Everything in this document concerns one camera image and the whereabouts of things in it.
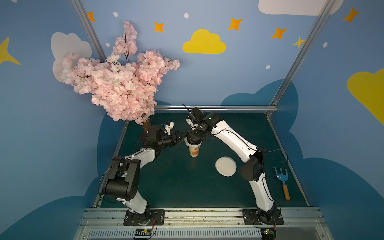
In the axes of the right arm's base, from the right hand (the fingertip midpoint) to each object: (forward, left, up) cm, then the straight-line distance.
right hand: (195, 135), depth 85 cm
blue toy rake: (-15, -53, -17) cm, 58 cm away
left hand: (0, +5, 0) cm, 5 cm away
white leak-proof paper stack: (-9, -20, -19) cm, 29 cm away
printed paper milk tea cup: (-5, 0, -5) cm, 7 cm away
